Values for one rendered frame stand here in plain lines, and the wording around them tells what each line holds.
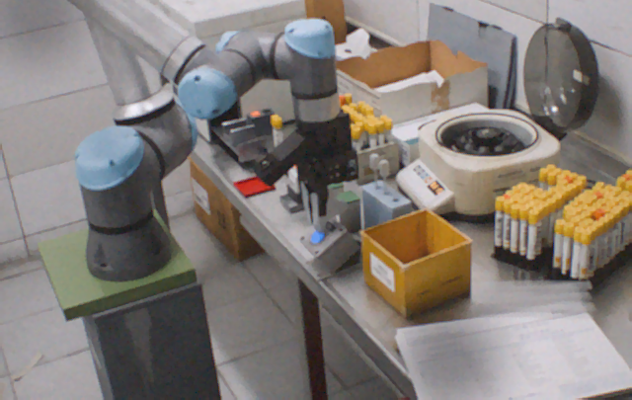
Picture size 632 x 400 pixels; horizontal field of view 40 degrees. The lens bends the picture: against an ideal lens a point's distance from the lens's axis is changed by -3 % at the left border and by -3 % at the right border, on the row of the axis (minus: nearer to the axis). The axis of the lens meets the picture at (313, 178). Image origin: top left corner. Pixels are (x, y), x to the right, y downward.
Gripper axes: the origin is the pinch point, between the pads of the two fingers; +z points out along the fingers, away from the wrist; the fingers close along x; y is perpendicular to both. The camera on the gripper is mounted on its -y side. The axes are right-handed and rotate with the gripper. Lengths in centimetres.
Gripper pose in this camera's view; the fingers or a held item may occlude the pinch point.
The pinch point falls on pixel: (315, 227)
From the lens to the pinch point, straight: 151.6
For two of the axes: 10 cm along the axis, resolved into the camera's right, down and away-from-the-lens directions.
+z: 0.8, 8.9, 4.5
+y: 9.0, -2.6, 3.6
